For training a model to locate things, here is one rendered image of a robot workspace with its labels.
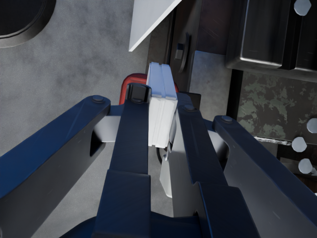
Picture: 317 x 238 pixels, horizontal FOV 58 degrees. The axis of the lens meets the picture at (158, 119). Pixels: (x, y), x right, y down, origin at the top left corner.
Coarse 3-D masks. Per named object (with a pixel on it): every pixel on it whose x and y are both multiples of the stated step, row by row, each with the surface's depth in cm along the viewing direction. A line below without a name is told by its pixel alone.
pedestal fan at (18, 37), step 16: (0, 0) 97; (16, 0) 98; (32, 0) 98; (48, 0) 99; (0, 16) 97; (16, 16) 98; (32, 16) 98; (48, 16) 101; (0, 32) 97; (16, 32) 98; (32, 32) 100
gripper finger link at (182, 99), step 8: (184, 96) 17; (184, 104) 16; (192, 104) 16; (208, 120) 15; (208, 128) 14; (216, 136) 14; (216, 144) 14; (224, 144) 14; (216, 152) 14; (224, 152) 14
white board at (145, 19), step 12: (144, 0) 87; (156, 0) 73; (168, 0) 62; (180, 0) 57; (144, 12) 85; (156, 12) 71; (168, 12) 64; (132, 24) 103; (144, 24) 83; (156, 24) 73; (132, 36) 100; (144, 36) 84; (132, 48) 100
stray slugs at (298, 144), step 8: (296, 0) 36; (304, 0) 36; (296, 8) 36; (304, 8) 36; (312, 120) 42; (312, 128) 42; (296, 144) 42; (304, 144) 42; (304, 160) 42; (304, 168) 42; (312, 168) 42
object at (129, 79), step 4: (128, 76) 29; (132, 76) 29; (136, 76) 29; (140, 76) 29; (144, 76) 29; (124, 80) 29; (128, 80) 29; (132, 80) 29; (136, 80) 29; (140, 80) 29; (144, 80) 29; (124, 84) 29; (176, 84) 30; (124, 88) 29; (176, 88) 29; (120, 92) 29; (124, 92) 29; (176, 92) 29; (120, 96) 29; (124, 96) 29; (120, 100) 29; (124, 100) 29; (120, 104) 29; (168, 140) 29
